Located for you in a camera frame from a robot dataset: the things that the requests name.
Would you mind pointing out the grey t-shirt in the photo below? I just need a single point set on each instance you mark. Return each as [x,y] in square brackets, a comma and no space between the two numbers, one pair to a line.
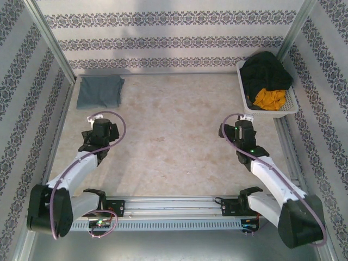
[98,92]

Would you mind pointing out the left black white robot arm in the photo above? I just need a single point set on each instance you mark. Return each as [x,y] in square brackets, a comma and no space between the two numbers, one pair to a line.
[79,166]

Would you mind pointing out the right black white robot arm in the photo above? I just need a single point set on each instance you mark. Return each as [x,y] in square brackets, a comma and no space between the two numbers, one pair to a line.
[272,176]

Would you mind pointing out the yellow t-shirt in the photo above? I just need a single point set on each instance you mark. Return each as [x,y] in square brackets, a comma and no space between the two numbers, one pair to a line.
[269,100]

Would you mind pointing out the white plastic basket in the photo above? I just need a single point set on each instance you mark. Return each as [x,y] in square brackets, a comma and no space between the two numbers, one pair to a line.
[291,103]

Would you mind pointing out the black t-shirt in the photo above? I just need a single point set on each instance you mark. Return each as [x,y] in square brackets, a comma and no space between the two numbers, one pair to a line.
[266,70]

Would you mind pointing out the right controller board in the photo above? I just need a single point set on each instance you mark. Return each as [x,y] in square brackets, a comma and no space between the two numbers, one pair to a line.
[248,223]

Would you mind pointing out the controller board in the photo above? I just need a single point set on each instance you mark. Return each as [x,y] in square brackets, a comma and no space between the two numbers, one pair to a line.
[248,223]
[99,223]

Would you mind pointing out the left controller board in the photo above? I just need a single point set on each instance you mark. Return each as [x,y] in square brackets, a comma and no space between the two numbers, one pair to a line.
[99,223]

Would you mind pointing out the sheet metal tray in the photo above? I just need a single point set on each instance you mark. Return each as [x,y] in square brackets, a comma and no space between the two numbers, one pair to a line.
[174,244]

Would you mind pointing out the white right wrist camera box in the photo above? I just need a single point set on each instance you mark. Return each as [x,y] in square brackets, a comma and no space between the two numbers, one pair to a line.
[247,117]

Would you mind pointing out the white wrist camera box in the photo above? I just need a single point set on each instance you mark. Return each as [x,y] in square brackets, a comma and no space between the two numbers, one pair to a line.
[91,118]
[247,117]

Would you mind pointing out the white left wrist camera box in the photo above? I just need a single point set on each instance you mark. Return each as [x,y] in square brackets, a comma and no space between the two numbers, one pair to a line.
[91,118]

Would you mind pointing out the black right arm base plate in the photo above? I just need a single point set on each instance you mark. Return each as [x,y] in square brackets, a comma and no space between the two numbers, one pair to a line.
[231,208]

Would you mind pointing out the aluminium table back rail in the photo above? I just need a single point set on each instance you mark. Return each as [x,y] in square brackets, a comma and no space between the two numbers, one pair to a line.
[163,73]

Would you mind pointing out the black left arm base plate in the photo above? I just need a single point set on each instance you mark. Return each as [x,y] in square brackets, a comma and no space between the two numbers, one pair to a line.
[117,208]

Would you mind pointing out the aluminium mounting rail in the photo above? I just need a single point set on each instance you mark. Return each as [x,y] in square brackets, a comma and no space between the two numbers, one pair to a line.
[174,206]

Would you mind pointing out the slanted aluminium frame post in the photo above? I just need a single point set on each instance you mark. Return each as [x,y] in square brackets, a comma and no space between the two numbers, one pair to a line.
[296,30]
[54,46]

